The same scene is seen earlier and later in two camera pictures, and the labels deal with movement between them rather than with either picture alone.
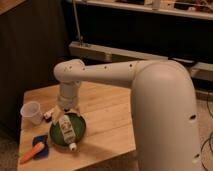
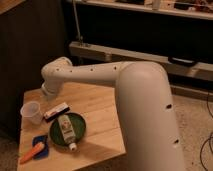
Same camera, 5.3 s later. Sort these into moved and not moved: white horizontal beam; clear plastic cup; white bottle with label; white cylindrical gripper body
Moved: white cylindrical gripper body
Not moved: clear plastic cup; white horizontal beam; white bottle with label
